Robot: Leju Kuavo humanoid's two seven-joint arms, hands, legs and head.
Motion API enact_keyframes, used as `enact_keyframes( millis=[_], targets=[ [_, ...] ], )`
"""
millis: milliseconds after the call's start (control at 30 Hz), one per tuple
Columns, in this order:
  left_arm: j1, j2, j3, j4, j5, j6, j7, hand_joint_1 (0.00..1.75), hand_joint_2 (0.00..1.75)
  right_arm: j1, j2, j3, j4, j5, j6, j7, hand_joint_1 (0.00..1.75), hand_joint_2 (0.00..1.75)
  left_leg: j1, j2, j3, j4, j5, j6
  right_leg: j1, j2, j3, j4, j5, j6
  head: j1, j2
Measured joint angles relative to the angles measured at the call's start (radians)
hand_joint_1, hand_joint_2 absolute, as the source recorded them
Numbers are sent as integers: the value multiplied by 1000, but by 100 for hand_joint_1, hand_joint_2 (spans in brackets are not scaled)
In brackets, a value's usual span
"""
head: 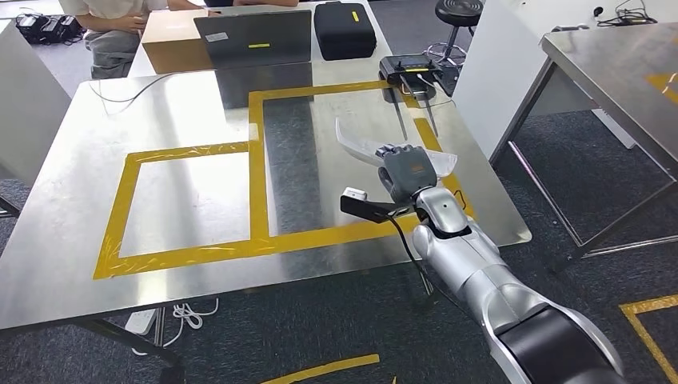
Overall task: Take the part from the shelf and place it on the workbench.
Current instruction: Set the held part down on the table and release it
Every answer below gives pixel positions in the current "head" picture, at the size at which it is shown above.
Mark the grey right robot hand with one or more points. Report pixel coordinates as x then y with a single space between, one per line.
410 172

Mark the white wide shell part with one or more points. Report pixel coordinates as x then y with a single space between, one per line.
352 144

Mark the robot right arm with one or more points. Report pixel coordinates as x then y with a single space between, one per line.
476 270

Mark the stainless steel workbench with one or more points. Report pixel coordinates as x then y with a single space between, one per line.
185 201

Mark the black controller with antennas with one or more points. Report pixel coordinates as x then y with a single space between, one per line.
408 66

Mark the black hard case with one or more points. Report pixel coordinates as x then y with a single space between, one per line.
344 32

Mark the black stool with chrome base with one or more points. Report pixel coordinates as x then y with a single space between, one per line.
458 10

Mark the dark grey laptop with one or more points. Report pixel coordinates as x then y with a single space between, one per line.
254 37

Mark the yellow torn tape square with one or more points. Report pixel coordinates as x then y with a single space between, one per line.
328 367

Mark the yellow floor tape square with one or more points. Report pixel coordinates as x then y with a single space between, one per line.
646 306

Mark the brown cardboard box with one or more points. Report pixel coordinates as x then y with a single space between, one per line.
169 48

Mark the white power strip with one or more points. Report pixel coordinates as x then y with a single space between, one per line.
140 322

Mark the person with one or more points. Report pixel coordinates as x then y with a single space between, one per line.
111 48

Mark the white panel desk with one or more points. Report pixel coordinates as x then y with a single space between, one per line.
26 106

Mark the black equipment pile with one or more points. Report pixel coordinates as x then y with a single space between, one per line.
47 26

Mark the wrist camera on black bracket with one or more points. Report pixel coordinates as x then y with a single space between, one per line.
360 204

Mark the yellow double tape frame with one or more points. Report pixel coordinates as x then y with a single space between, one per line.
257 185

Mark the steel frame table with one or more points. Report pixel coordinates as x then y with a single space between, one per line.
8 206

